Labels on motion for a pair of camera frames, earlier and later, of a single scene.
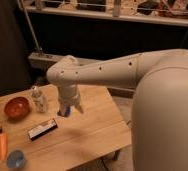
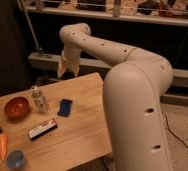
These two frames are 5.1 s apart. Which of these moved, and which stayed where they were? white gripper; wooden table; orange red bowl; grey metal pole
Moved: white gripper
Stayed: orange red bowl; wooden table; grey metal pole
